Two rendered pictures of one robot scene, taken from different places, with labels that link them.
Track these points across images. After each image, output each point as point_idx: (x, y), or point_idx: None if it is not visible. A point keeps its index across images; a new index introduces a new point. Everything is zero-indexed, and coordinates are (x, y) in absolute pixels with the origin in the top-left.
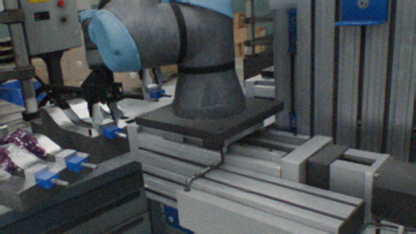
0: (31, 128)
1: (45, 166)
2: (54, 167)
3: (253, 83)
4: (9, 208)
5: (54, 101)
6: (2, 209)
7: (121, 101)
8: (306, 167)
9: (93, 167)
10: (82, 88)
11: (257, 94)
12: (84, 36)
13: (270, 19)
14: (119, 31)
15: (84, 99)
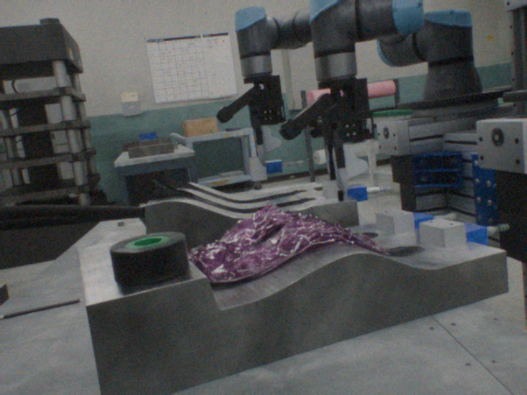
0: (39, 290)
1: (440, 219)
2: (411, 234)
3: (408, 123)
4: (474, 303)
5: (151, 193)
6: (471, 309)
7: (95, 232)
8: None
9: (451, 216)
10: (291, 132)
11: (414, 136)
12: (334, 29)
13: (23, 164)
14: None
15: (188, 187)
